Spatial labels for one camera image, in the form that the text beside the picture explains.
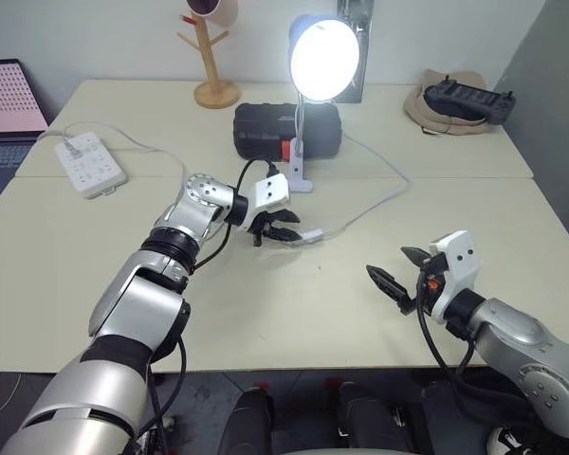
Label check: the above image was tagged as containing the white power strip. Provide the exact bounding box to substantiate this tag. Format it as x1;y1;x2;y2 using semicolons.
54;131;128;200

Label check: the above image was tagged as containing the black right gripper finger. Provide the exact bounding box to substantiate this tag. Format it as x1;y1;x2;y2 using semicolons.
365;264;414;317
400;245;432;267

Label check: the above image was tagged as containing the white lamp cord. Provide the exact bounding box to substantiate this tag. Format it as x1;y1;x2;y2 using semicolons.
61;121;413;246

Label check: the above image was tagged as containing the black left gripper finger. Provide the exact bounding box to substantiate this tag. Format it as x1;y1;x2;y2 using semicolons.
264;225;301;244
265;208;303;227

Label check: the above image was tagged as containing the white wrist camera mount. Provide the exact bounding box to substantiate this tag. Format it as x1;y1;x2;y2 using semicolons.
246;173;291;228
429;230;483;325

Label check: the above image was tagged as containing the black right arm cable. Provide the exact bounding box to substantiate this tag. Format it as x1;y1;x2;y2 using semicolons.
414;267;478;428

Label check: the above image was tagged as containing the white black shoe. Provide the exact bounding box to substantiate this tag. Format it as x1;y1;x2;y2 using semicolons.
486;424;527;455

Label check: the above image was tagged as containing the black handheld controller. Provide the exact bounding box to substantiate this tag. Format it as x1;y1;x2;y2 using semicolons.
422;75;518;127

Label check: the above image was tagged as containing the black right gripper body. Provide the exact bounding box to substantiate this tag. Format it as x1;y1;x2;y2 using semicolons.
410;253;450;314

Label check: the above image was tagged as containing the wooden mug tree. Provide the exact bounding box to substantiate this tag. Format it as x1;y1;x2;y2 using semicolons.
176;9;242;109

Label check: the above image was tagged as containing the beige cloth hat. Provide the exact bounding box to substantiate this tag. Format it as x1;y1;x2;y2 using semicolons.
403;68;499;137

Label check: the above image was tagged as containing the dark rounded shape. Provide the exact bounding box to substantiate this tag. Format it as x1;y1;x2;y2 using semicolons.
217;386;276;455
336;381;416;455

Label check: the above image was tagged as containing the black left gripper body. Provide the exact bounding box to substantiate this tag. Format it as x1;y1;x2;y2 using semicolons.
248;211;280;248

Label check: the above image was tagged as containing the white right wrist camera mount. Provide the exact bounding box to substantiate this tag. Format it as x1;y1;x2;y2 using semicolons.
429;230;483;325

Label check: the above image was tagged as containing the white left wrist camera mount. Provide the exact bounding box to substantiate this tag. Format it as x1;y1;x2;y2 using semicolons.
246;173;291;228

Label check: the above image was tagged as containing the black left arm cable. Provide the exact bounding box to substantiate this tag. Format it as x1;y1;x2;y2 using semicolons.
137;158;279;455

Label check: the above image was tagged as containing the laptop with pink screen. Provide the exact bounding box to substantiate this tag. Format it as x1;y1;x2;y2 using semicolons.
0;59;51;200

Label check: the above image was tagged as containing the black plastic case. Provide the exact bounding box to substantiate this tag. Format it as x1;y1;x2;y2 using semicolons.
231;102;345;162

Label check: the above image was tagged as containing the white inline cord switch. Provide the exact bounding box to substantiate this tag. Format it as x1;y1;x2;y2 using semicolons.
293;228;324;246

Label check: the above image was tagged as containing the white desk lamp blue shade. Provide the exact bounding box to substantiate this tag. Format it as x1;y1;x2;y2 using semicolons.
284;13;361;194

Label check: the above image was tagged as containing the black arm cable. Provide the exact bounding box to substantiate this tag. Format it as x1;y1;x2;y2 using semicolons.
137;158;279;455
414;267;478;428

